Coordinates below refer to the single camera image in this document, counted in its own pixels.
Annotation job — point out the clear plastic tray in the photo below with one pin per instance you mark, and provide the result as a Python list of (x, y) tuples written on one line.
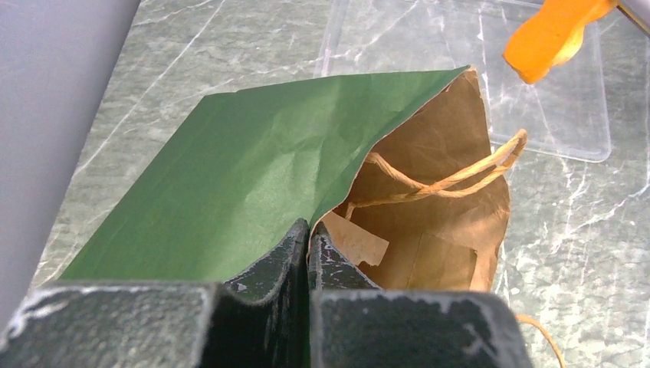
[(564, 114)]

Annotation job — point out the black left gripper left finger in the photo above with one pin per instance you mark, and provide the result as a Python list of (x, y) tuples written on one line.
[(265, 310)]

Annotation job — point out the silver metal tongs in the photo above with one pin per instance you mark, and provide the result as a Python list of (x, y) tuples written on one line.
[(636, 11)]

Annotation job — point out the orange fake bread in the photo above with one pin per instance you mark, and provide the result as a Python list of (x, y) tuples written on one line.
[(552, 36)]

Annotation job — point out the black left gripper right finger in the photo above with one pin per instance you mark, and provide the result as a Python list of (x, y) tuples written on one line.
[(339, 334)]

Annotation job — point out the green paper bag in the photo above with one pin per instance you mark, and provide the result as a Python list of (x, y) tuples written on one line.
[(397, 166)]

